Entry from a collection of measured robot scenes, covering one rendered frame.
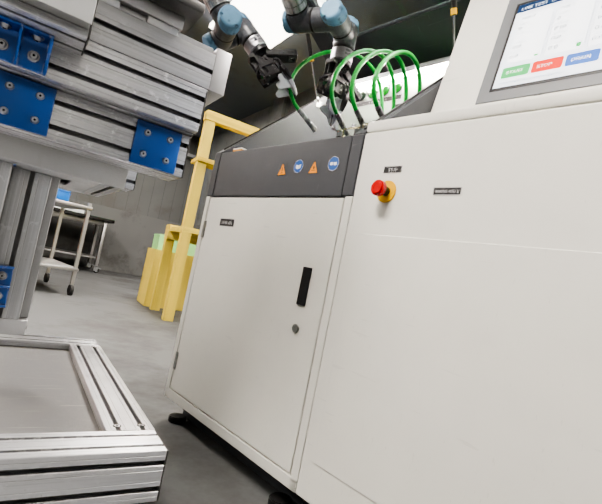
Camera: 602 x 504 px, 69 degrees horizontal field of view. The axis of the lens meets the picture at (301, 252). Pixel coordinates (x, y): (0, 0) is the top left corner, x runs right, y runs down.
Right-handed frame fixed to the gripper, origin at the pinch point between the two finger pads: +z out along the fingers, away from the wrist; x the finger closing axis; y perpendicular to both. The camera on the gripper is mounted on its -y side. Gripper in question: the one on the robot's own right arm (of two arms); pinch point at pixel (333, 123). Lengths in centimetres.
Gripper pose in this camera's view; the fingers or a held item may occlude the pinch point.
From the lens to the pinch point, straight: 156.0
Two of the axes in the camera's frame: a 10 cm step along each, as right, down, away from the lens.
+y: -7.2, -1.8, -6.7
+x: 6.7, 0.9, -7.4
